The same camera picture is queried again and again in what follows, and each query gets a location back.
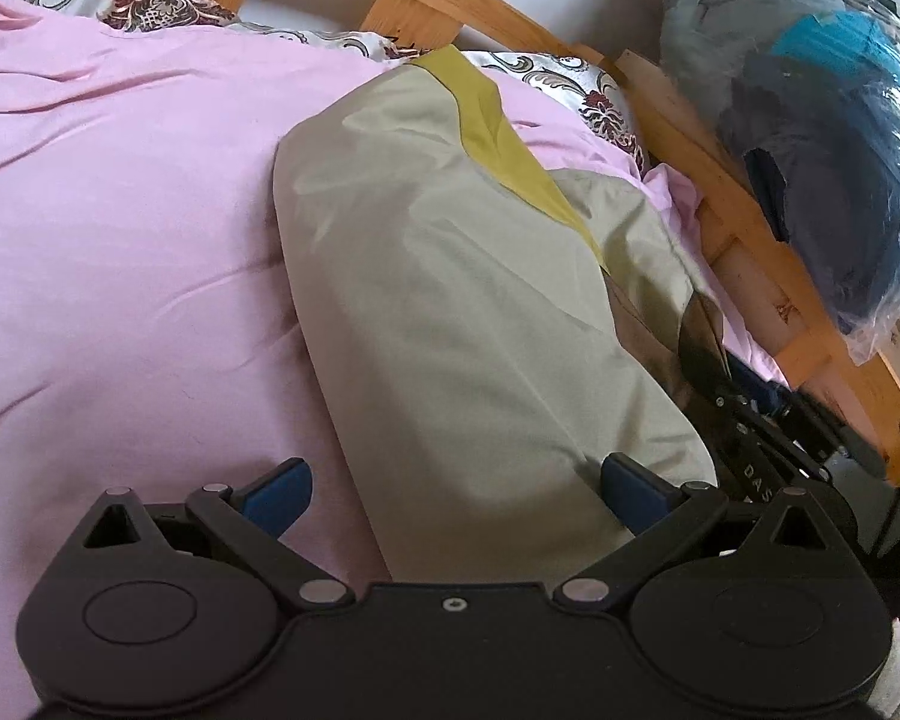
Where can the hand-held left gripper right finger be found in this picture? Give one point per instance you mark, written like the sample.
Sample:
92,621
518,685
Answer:
637,495

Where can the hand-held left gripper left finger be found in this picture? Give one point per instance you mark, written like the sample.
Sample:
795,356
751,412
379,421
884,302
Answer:
274,499

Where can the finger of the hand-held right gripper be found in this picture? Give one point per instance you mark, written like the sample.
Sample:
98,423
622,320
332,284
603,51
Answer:
701,360
756,386

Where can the yellow and brown jacket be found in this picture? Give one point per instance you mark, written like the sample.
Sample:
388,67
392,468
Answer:
457,300

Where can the plastic bag of clothes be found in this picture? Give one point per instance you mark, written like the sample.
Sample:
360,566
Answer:
817,112

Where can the pink bed sheet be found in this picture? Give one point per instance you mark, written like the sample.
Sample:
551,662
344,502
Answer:
120,240

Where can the wooden bed frame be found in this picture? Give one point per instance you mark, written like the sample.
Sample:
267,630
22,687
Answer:
750,240

